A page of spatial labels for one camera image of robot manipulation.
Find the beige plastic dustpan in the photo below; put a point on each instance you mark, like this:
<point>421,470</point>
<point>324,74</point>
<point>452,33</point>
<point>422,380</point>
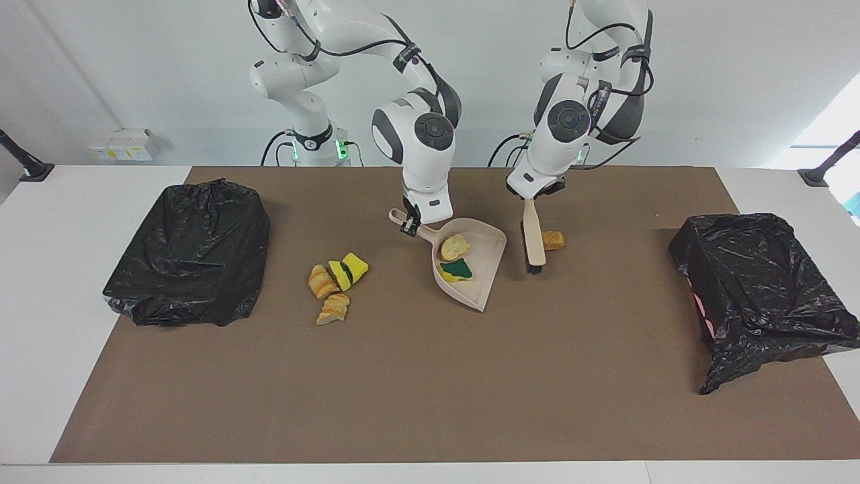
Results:
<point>480,275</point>

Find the black bag lined bin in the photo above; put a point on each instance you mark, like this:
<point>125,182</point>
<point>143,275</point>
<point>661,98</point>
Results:
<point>188,269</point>

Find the brown hash brown toy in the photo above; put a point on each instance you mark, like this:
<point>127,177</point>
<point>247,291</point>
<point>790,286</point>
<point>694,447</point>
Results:
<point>554,240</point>

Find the small green yellow sponge piece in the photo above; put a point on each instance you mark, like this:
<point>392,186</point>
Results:
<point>458,269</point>

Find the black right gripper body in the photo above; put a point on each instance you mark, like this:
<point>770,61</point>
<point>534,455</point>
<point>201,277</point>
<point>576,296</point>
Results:
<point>410,208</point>

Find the light blue object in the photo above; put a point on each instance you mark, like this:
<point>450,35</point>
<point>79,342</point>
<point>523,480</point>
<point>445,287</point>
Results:
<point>855,204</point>

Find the striped croissant toy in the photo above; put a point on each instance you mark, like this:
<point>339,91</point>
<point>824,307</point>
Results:
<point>334,309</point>
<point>324,282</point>

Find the white wall socket box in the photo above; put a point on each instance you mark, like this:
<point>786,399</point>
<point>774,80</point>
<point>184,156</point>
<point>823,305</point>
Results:
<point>121,144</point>

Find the large yellow green sponge piece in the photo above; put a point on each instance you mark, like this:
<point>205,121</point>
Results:
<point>355,267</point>

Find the black bag over pink bin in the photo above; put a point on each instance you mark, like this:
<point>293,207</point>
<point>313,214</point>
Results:
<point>759,282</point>

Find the black camera stand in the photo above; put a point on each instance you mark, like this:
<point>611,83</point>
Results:
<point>27,165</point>
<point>823,168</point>

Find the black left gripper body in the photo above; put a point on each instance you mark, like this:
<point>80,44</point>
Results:
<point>547,189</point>

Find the beige hand brush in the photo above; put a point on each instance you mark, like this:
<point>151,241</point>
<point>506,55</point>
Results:
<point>534,242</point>

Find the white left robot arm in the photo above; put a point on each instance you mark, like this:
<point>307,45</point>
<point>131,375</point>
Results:
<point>564,154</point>

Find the brown table mat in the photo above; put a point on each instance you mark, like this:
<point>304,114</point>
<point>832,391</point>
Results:
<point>430,403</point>

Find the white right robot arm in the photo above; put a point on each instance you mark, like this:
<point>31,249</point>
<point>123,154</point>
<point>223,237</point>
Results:
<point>416,175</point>

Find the pale yellow crinkled food piece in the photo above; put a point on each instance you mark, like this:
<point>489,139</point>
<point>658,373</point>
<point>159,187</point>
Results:
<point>455,247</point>

